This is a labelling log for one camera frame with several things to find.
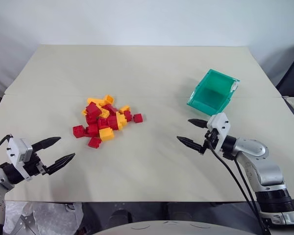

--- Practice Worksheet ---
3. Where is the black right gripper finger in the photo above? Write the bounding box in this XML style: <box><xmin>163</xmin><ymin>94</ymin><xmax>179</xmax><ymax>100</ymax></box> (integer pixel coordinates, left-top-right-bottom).
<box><xmin>188</xmin><ymin>118</ymin><xmax>209</xmax><ymax>129</ymax></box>
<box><xmin>176</xmin><ymin>136</ymin><xmax>204</xmax><ymax>154</ymax></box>

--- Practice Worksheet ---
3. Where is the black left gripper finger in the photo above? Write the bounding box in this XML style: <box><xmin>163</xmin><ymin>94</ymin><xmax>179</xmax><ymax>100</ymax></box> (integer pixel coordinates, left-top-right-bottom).
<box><xmin>47</xmin><ymin>153</ymin><xmax>76</xmax><ymax>175</ymax></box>
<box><xmin>31</xmin><ymin>136</ymin><xmax>62</xmax><ymax>151</ymax></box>

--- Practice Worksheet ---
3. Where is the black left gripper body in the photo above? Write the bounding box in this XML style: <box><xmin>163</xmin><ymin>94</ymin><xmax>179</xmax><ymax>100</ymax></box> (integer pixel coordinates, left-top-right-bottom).
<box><xmin>23</xmin><ymin>151</ymin><xmax>50</xmax><ymax>178</ymax></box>

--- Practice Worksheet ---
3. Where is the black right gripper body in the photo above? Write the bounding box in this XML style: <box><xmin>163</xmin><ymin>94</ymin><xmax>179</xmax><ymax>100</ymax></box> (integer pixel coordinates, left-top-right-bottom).
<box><xmin>201</xmin><ymin>129</ymin><xmax>221</xmax><ymax>155</ymax></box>

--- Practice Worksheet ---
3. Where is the green plastic bin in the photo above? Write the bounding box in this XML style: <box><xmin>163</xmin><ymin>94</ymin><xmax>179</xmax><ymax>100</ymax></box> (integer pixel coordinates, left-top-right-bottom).
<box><xmin>186</xmin><ymin>69</ymin><xmax>241</xmax><ymax>116</ymax></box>

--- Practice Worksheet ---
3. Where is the clear crumpled plastic sheet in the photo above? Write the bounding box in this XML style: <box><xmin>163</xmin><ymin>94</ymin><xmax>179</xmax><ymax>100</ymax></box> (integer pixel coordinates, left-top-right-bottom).
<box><xmin>3</xmin><ymin>201</ymin><xmax>84</xmax><ymax>235</ymax></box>

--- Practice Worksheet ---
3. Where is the silver robot torso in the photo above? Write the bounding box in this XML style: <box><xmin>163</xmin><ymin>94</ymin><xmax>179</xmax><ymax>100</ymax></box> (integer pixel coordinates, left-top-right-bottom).
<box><xmin>93</xmin><ymin>219</ymin><xmax>269</xmax><ymax>235</ymax></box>

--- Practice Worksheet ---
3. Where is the black chair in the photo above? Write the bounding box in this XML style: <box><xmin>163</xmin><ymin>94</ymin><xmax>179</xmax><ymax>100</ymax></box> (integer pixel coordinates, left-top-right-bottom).
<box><xmin>275</xmin><ymin>43</ymin><xmax>294</xmax><ymax>99</ymax></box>

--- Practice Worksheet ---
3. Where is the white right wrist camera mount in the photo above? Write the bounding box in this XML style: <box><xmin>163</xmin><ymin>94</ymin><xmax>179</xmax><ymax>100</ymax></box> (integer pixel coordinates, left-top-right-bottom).
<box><xmin>206</xmin><ymin>113</ymin><xmax>231</xmax><ymax>154</ymax></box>

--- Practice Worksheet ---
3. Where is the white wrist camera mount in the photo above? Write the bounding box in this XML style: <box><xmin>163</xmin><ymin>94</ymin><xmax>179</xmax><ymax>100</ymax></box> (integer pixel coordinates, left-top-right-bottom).
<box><xmin>206</xmin><ymin>113</ymin><xmax>231</xmax><ymax>154</ymax></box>
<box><xmin>6</xmin><ymin>137</ymin><xmax>33</xmax><ymax>182</ymax></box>

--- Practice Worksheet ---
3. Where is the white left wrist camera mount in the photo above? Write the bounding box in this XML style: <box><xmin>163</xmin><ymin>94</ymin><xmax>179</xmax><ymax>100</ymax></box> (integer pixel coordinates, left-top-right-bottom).
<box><xmin>6</xmin><ymin>137</ymin><xmax>33</xmax><ymax>182</ymax></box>

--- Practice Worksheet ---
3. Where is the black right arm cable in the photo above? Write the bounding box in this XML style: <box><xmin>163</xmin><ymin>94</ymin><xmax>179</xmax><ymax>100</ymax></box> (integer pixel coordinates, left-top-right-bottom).
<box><xmin>232</xmin><ymin>156</ymin><xmax>260</xmax><ymax>216</ymax></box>
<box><xmin>209</xmin><ymin>141</ymin><xmax>267</xmax><ymax>235</ymax></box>

